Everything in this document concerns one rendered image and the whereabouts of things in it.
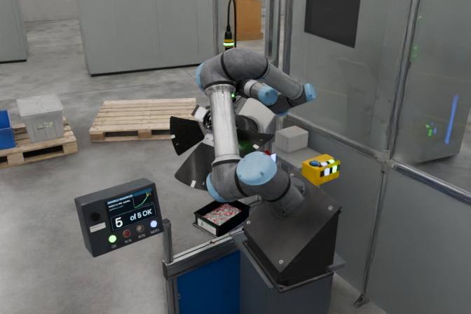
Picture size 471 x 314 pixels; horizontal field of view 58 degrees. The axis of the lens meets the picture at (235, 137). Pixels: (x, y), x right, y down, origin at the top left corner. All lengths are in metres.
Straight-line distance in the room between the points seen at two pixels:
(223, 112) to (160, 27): 6.15
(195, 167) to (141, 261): 1.21
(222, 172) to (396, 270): 1.46
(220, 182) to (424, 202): 1.21
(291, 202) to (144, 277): 1.79
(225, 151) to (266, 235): 0.32
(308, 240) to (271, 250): 0.14
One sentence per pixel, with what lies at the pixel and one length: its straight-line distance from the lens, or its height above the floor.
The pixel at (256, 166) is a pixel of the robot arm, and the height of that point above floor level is 1.38.
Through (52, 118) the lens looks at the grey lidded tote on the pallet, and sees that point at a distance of 4.80.
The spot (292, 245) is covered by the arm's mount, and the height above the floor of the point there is 1.15.
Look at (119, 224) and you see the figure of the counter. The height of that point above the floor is 1.15.
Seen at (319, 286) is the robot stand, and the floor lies 0.92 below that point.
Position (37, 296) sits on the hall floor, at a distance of 3.12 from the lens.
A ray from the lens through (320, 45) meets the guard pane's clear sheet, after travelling 2.56.
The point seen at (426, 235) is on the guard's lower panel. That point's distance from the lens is 2.39.
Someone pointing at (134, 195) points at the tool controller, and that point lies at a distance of 1.52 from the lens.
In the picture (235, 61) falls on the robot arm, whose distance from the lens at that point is 1.51.
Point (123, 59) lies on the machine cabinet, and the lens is 7.59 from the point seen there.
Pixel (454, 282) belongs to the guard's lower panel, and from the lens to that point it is 2.42.
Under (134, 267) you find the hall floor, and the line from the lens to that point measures 3.14.
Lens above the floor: 2.02
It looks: 24 degrees down
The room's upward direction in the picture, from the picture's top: straight up
